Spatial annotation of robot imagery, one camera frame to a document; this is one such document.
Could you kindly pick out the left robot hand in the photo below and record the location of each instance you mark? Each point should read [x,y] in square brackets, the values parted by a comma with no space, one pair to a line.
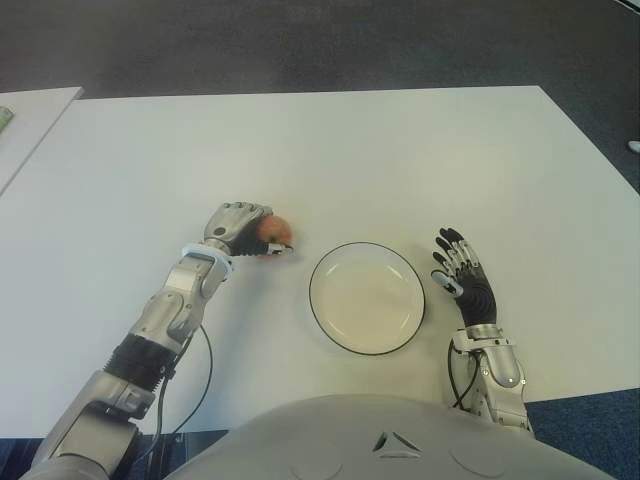
[227,225]

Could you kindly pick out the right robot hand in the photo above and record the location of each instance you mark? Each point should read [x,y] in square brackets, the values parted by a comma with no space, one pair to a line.
[475,295]

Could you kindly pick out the red apple with sticker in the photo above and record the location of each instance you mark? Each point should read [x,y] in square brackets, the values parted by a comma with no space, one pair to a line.
[277,230]

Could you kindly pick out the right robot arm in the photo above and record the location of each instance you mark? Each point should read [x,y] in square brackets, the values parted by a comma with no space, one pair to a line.
[500,370]

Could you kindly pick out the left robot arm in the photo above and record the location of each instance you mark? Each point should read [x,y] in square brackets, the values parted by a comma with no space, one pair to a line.
[165,310]

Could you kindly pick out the white plate with black rim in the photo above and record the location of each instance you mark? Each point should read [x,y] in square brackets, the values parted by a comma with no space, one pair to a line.
[367,300]

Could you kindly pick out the grey robot torso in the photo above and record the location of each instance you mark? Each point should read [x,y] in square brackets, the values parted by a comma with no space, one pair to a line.
[390,440]

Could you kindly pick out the white side table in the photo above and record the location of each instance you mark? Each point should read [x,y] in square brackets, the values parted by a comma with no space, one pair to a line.
[30,125]

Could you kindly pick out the green packet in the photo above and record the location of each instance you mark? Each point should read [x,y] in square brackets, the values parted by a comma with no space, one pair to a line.
[4,120]

